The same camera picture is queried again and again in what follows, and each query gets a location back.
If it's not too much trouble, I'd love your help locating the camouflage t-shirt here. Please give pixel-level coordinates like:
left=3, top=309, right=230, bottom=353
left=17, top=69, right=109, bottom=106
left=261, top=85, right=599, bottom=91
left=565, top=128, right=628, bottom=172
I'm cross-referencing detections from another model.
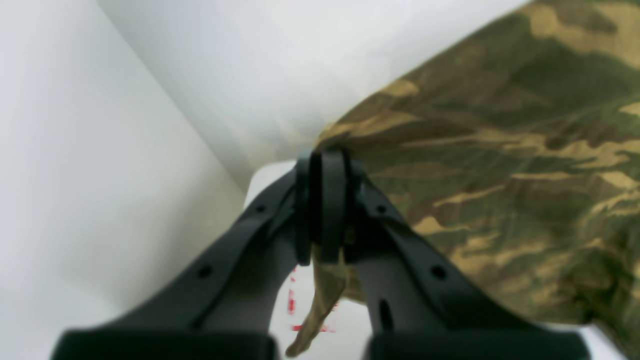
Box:
left=315, top=0, right=640, bottom=360

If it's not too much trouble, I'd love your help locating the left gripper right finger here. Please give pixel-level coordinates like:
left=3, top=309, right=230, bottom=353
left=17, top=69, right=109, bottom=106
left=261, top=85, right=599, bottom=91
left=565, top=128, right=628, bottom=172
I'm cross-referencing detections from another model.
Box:
left=320, top=150, right=591, bottom=360

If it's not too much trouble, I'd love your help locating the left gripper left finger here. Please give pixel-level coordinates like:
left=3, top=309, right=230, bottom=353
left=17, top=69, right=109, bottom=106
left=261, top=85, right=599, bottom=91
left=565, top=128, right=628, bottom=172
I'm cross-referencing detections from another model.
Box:
left=52, top=153, right=322, bottom=360

